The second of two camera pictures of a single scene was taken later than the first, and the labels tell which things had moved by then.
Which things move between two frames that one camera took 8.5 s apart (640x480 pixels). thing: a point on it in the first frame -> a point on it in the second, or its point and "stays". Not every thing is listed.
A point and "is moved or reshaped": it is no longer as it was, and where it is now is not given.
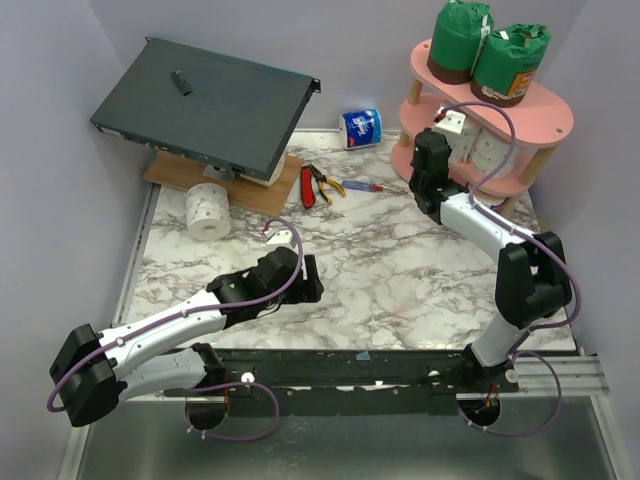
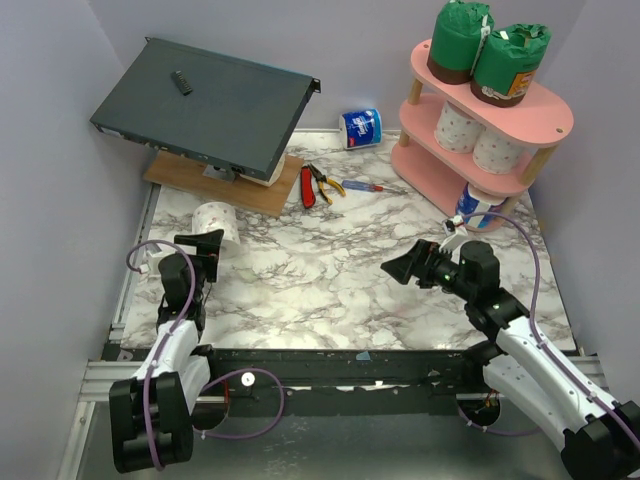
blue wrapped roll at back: x=360 y=128 stays
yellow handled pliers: x=322 y=180 stays
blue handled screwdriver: x=368 y=187 stays
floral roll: x=207 y=212 is moved or reshaped
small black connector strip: x=181 y=81 stays
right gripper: x=430 y=147 -> x=426 y=266
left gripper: x=306 y=291 -> x=207 y=250
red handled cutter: x=307 y=193 stays
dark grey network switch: x=213 y=110 stays
